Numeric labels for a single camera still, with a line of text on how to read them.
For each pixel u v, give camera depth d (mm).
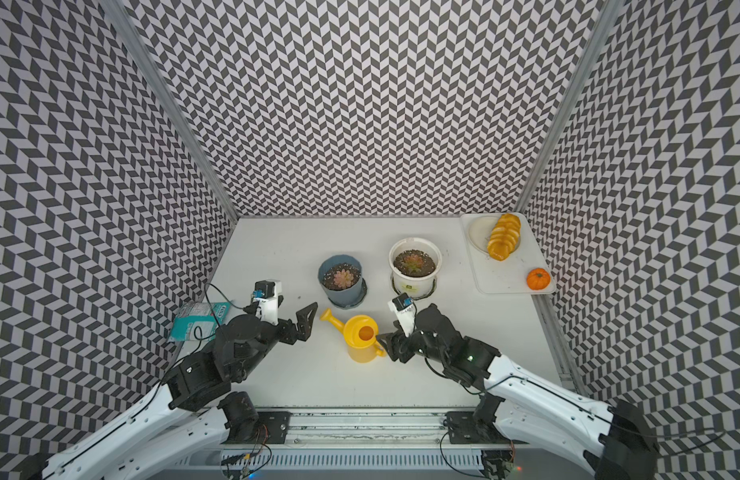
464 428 733
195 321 889
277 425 724
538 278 939
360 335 775
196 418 597
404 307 642
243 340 483
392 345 650
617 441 403
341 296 911
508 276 1005
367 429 752
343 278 900
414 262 934
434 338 542
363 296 943
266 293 572
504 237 1041
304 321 620
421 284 909
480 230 1096
